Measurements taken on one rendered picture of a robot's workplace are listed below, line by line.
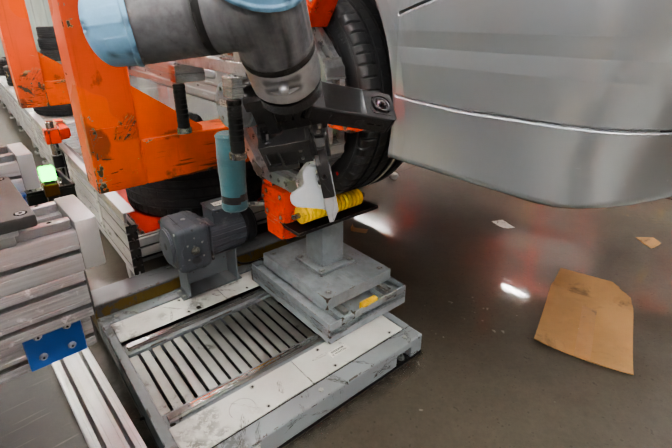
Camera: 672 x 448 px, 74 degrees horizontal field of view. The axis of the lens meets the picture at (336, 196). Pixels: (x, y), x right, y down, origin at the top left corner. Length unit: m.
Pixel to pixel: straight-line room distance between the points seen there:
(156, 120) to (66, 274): 0.95
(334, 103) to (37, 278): 0.56
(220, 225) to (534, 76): 1.20
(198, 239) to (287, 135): 1.13
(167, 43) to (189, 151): 1.34
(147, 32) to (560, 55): 0.67
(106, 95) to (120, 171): 0.26
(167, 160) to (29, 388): 0.80
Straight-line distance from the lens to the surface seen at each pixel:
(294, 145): 0.52
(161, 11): 0.42
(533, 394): 1.61
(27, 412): 1.38
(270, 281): 1.71
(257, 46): 0.41
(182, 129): 1.42
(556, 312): 1.98
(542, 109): 0.89
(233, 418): 1.36
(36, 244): 0.83
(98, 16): 0.44
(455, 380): 1.58
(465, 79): 0.97
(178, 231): 1.60
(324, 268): 1.62
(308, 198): 0.58
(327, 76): 1.13
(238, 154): 1.12
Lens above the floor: 1.08
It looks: 22 degrees down
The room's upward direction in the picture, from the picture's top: straight up
